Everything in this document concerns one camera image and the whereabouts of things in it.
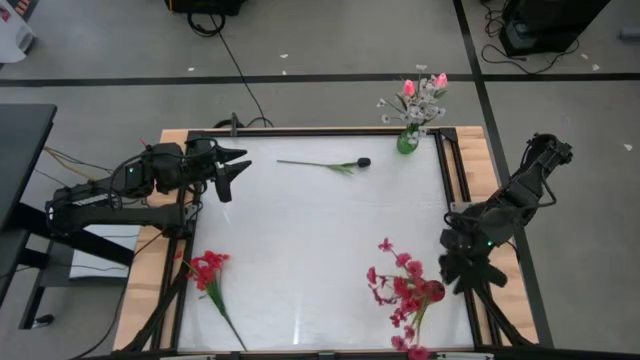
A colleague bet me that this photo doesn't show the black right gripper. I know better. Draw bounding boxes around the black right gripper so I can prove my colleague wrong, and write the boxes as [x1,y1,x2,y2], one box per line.
[438,252,507,295]

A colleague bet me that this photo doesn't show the black artificial tulip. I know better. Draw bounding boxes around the black artificial tulip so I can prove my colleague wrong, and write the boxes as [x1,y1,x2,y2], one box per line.
[276,156,373,177]

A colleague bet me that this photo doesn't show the orange and yellow wires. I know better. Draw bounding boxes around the orange and yellow wires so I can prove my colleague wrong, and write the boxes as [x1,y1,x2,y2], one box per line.
[42,145,114,184]

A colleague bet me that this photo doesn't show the pink artificial tulip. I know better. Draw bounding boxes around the pink artificial tulip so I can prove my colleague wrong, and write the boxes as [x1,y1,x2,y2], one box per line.
[417,72,450,129]
[402,78,419,131]

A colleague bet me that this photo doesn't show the black aluminium table frame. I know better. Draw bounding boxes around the black aluminium table frame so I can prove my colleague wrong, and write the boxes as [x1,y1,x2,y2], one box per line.
[117,126,539,360]

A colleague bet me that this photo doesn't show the black desk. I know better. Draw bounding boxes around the black desk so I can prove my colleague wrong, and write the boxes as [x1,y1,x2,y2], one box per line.
[0,103,136,331]

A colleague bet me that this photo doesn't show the tangled black cables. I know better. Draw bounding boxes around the tangled black cables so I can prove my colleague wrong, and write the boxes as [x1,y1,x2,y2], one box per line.
[479,0,581,76]

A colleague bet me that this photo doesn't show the white floor object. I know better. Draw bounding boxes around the white floor object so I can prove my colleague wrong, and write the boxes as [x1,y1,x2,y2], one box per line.
[0,0,36,65]

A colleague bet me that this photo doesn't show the white artificial flower bunch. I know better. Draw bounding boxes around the white artificial flower bunch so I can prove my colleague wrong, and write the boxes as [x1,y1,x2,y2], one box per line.
[407,74,447,134]
[377,97,426,144]

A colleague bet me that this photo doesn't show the light wooden table board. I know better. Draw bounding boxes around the light wooden table board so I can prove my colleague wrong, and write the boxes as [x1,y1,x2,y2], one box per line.
[113,126,540,351]

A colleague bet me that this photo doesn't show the large black case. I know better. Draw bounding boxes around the large black case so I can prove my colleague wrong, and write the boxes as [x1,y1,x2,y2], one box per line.
[498,0,611,57]

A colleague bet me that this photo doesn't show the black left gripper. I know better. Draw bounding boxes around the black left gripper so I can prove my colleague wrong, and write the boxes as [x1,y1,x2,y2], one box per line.
[185,137,253,204]

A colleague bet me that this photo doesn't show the green glass vase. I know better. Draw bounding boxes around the green glass vase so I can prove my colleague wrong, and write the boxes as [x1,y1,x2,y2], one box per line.
[396,124,421,155]

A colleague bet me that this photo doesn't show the long black floor cable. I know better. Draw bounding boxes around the long black floor cable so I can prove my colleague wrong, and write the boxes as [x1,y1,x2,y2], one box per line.
[187,10,275,129]

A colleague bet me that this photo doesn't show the red artificial flower bunch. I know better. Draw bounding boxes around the red artificial flower bunch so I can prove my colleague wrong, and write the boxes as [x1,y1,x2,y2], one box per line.
[174,249,250,352]
[366,237,447,360]

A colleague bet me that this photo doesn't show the white flat box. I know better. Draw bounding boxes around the white flat box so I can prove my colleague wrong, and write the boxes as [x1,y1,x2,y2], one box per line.
[69,223,141,280]

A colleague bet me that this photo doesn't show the black equipment box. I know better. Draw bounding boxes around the black equipment box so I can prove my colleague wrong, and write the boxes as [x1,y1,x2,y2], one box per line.
[164,0,249,16]

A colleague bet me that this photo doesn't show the red vase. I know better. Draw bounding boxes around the red vase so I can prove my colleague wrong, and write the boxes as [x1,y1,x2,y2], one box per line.
[422,279,447,304]

